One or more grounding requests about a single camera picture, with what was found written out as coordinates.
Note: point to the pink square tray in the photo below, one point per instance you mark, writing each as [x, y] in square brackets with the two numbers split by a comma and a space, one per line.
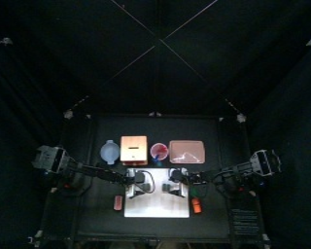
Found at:
[187, 151]

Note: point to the light blue bowl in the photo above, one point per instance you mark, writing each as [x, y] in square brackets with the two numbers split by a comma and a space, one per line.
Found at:
[109, 152]

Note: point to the pink sushi roll half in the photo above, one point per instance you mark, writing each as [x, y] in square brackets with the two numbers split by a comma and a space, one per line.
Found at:
[117, 202]

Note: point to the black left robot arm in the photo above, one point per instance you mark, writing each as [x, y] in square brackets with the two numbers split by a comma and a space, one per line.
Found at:
[88, 169]

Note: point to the wooden box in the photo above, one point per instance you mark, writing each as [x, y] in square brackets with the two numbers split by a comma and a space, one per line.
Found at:
[133, 149]

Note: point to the orange sushi roll half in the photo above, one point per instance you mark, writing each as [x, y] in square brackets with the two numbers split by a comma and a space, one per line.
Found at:
[196, 205]

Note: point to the pink plastic cup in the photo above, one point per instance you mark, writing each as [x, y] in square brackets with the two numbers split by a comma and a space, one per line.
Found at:
[158, 151]

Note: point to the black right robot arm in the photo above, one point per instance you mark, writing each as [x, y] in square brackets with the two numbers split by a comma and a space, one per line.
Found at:
[240, 168]

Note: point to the blue toy spoon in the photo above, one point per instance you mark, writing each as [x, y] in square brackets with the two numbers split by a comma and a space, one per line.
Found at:
[154, 158]

